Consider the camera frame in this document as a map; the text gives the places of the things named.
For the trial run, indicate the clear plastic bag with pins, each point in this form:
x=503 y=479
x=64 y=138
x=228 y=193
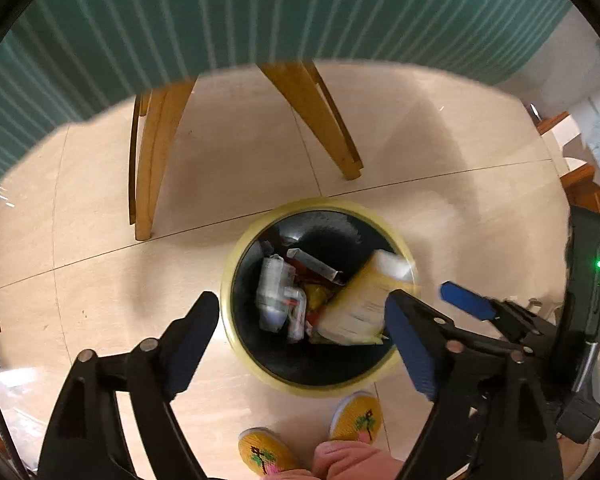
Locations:
x=10 y=415

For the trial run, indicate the wooden table leg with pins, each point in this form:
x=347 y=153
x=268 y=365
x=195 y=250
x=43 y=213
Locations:
x=152 y=150
x=320 y=115

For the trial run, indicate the wooden cabinet with white box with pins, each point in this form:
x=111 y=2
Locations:
x=565 y=132

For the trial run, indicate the person's pink trouser leg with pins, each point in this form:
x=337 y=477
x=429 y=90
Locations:
x=355 y=462

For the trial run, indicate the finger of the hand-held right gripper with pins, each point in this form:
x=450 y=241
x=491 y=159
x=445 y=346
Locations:
x=467 y=300
x=440 y=317

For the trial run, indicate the teal striped tablecloth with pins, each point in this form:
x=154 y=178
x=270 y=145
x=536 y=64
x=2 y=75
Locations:
x=280 y=15

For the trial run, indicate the silver carton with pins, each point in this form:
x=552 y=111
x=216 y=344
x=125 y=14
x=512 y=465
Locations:
x=315 y=265

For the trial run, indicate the small white red packet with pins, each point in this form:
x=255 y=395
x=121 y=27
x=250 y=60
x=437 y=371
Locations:
x=296 y=315

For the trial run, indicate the yellow knitted slipper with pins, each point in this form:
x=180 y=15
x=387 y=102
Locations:
x=262 y=452
x=357 y=420

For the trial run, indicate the yellow green wrapper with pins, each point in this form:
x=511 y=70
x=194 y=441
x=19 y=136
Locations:
x=316 y=300

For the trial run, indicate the yellow snack packet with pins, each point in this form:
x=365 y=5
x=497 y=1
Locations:
x=360 y=305

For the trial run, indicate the yellow rimmed black trash bin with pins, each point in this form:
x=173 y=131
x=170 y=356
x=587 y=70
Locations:
x=330 y=370

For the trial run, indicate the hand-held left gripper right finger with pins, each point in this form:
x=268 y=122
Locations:
x=415 y=355

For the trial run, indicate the clear plastic bottle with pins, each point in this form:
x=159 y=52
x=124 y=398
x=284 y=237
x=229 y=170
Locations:
x=272 y=290

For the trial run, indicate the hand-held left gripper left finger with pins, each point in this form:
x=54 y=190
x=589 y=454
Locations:
x=185 y=360

